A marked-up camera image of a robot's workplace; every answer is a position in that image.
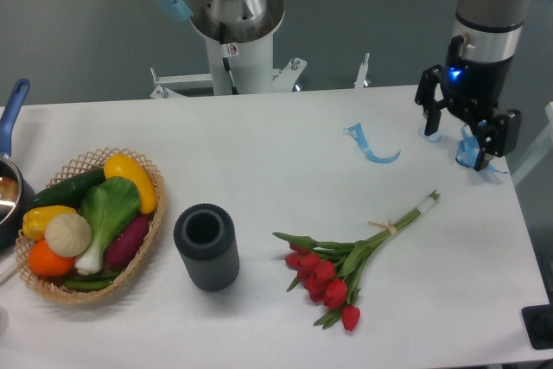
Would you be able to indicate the green cucumber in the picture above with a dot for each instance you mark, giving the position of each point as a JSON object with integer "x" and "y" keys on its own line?
{"x": 69, "y": 192}

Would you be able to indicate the red tulip bouquet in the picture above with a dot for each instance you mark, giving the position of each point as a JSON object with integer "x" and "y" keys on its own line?
{"x": 331, "y": 271}

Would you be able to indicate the dark grey ribbed vase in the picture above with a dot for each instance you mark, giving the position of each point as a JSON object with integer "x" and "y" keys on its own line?
{"x": 204, "y": 235}

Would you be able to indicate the orange fruit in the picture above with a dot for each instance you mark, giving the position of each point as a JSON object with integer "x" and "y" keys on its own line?
{"x": 44, "y": 262}

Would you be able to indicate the blue curled ribbon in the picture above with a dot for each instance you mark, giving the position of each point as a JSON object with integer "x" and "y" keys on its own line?
{"x": 468, "y": 149}

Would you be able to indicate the yellow bell pepper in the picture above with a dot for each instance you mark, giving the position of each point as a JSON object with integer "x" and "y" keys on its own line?
{"x": 36, "y": 220}

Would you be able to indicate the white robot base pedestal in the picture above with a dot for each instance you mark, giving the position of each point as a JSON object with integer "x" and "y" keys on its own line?
{"x": 239, "y": 36}

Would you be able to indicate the green pea pods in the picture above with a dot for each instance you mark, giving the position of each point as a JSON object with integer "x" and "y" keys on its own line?
{"x": 90, "y": 283}

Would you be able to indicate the black device at edge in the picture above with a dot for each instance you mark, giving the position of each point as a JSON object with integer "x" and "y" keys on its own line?
{"x": 538, "y": 324}

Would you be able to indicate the woven wicker basket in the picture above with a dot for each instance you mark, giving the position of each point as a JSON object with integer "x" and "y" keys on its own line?
{"x": 93, "y": 160}

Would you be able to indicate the blue ribbon strip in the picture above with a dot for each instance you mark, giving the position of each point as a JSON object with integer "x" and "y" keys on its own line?
{"x": 358, "y": 135}

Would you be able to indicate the white steamed bun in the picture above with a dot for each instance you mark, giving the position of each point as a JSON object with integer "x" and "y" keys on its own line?
{"x": 68, "y": 234}

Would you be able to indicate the blue handled saucepan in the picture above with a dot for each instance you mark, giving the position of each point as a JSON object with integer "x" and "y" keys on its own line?
{"x": 16, "y": 193}

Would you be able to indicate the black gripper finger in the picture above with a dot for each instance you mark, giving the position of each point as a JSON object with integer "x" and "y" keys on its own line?
{"x": 496, "y": 136}
{"x": 425, "y": 97}

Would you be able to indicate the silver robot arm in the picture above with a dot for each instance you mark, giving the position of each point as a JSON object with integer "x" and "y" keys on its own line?
{"x": 490, "y": 30}

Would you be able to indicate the green bok choy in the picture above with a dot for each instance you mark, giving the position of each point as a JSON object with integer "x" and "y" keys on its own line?
{"x": 108, "y": 208}

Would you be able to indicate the purple sweet potato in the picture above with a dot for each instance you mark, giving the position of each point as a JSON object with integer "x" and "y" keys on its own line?
{"x": 125, "y": 247}

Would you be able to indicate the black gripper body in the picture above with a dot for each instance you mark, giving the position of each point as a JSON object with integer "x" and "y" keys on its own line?
{"x": 471, "y": 89}

